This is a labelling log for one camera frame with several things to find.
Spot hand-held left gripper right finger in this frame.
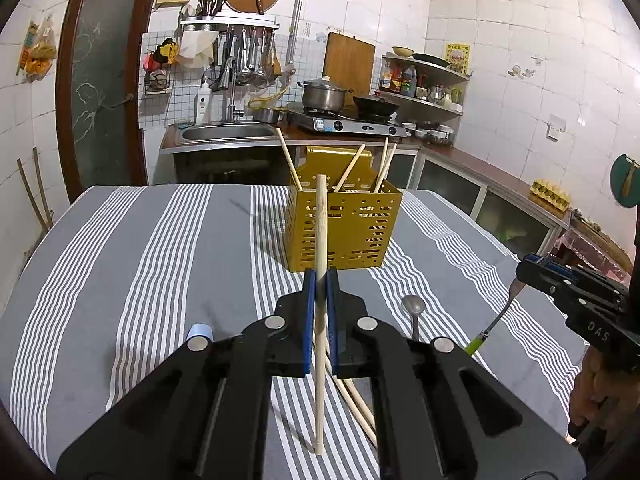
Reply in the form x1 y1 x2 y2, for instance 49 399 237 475
325 269 587 480

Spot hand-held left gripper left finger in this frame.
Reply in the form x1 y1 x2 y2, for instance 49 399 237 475
55 269 317 480

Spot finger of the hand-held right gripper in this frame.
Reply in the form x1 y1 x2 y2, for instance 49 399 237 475
522 254 577 287
516 260 572 307

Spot yellow perforated utensil holder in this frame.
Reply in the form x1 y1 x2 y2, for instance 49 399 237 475
284 146 404 273

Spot green-handled metal fork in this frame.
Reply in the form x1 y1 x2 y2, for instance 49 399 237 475
462 280 524 358

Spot row of hanging kitchen utensils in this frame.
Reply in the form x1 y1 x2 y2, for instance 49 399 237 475
217 27 284 88

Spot person's right hand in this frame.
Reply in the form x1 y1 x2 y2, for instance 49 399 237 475
569 346 620 428

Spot yellow egg carton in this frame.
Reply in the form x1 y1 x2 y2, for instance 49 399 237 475
529 178 572 209

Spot metal spoon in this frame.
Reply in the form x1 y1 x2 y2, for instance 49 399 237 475
401 294 427 344

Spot brown-topped counter cabinet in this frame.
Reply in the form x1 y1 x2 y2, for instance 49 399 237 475
414 144 573 262

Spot green round hand fan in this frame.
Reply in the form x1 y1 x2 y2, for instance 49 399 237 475
609 153 640 209

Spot grey white striped tablecloth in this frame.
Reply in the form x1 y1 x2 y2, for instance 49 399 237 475
0 184 592 480

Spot group of small bowls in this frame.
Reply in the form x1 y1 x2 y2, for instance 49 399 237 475
402 120 457 147

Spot steel gas stove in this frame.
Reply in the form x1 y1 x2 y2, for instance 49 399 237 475
284 107 412 139

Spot steel kitchen sink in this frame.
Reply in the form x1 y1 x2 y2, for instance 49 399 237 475
160 121 291 156

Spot steel corner shelf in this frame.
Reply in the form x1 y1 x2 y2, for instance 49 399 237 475
379 52 472 117

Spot steel cooking pot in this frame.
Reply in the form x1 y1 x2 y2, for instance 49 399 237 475
299 76 352 112

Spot black wok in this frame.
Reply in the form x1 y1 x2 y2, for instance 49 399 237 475
352 94 402 119

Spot white soap bottle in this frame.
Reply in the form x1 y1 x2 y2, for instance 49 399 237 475
194 77 214 125

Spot dark oil bottle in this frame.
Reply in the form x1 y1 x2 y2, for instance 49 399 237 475
400 64 419 99

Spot steel faucet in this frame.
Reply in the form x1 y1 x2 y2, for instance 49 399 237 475
218 56 247 124

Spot dark shallow pan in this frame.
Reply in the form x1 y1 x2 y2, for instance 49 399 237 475
412 52 451 69

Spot red-labelled sauce bottle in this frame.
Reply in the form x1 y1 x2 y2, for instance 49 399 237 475
380 62 404 94

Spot rectangular wooden cutting board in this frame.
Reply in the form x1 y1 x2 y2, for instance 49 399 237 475
322 31 376 97

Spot white hanging cloth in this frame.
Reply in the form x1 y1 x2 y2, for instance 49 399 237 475
179 30 219 69

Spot wooden stick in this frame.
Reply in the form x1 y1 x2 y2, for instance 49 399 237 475
16 158 45 232
32 147 54 227

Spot red and yellow hanging gloves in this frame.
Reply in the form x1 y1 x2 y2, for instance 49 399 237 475
144 38 179 72

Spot brown frosted glass door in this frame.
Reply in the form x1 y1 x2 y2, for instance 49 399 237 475
54 0 167 204

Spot hanging yellow plastic bags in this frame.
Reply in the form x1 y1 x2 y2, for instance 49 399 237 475
22 14 59 82

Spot white wall hooks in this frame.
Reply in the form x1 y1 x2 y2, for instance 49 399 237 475
507 56 544 79

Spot yellow hose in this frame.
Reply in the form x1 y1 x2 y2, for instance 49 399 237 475
248 86 289 111

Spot yellow wall poster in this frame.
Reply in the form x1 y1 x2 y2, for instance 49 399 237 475
444 42 472 76

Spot small wire basket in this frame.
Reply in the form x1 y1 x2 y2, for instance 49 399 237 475
144 70 174 96

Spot grey wall pipe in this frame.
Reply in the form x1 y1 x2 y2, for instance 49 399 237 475
286 0 309 77

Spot wall-mounted steel rack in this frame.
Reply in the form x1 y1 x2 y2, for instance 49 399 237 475
178 15 281 34

